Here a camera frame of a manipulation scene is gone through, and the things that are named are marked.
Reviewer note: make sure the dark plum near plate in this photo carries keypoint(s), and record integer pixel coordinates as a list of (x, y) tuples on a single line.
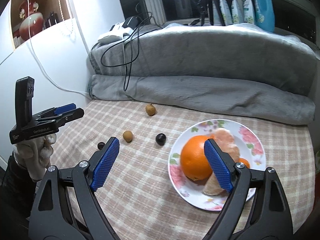
[(161, 139)]

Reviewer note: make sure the mandarin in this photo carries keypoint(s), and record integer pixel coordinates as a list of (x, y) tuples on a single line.
[(245, 162)]

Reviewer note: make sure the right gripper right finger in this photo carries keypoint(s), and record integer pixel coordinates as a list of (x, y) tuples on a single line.
[(269, 217)]

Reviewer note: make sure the floral white plate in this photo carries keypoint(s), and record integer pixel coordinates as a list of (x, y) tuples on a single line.
[(251, 151)]

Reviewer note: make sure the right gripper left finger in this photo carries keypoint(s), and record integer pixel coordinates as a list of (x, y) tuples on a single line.
[(65, 206)]

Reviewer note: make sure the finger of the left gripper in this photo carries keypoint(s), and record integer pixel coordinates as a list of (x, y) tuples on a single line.
[(64, 109)]

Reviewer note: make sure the large orange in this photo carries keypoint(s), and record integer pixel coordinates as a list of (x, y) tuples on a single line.
[(193, 161)]

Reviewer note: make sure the plaid pink tablecloth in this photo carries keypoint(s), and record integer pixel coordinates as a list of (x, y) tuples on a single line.
[(138, 198)]

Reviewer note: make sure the white power adapter box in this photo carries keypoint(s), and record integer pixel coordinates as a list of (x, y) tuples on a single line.
[(116, 33)]

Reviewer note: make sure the black tripod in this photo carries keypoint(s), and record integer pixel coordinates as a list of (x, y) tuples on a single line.
[(207, 7)]

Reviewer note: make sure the white refill pouch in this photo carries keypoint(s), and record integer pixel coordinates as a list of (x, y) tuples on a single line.
[(226, 13), (249, 15)]

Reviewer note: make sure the red ceramic jar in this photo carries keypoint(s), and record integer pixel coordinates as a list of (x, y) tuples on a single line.
[(32, 19)]

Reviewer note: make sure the grey folded blanket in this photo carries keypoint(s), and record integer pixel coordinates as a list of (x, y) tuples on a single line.
[(235, 70)]

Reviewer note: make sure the dark plum near mandarins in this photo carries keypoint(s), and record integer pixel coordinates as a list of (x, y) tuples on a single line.
[(100, 145)]

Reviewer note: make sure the blue detergent bottle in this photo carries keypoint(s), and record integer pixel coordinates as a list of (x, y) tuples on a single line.
[(264, 15)]

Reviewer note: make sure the left gloved hand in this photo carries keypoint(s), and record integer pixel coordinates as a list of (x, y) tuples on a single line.
[(34, 155)]

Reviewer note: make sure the brown longan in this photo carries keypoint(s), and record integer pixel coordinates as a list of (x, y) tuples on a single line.
[(150, 109), (128, 136)]

